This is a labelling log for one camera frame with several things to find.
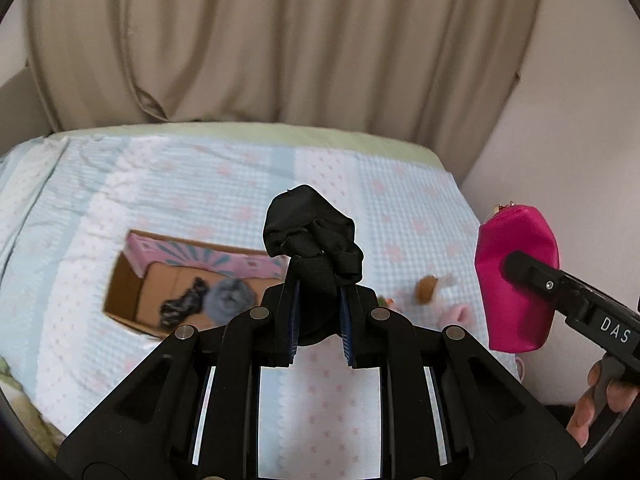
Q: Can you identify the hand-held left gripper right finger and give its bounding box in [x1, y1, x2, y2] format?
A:
[339, 286, 585, 480]

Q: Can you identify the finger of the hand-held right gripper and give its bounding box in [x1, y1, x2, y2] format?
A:
[501, 250, 601, 322]

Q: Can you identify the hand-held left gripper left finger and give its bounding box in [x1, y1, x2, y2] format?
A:
[56, 284, 302, 480]

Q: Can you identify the magenta pouch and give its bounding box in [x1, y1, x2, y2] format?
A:
[474, 204, 561, 354]

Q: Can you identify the black sock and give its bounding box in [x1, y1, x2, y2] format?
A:
[263, 185, 365, 346]

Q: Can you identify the pink-printed cardboard box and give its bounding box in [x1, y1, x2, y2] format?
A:
[102, 229, 288, 339]

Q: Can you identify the light pink soft item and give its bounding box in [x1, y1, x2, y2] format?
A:
[439, 304, 474, 332]

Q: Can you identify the person's right hand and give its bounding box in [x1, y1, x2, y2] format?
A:
[567, 360, 640, 449]

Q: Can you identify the grey cloth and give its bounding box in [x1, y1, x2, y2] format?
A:
[202, 278, 264, 329]

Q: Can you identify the small brown plush toy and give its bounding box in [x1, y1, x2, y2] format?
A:
[413, 274, 458, 307]

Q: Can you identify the black patterned cloth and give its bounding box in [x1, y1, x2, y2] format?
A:
[159, 276, 210, 326]

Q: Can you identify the light green bed sheet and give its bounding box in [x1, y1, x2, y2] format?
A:
[46, 120, 454, 175]

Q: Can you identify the beige curtain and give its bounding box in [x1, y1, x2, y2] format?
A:
[24, 0, 547, 177]

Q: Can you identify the green leaf-patterned cloth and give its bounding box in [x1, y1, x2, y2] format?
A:
[0, 354, 67, 461]

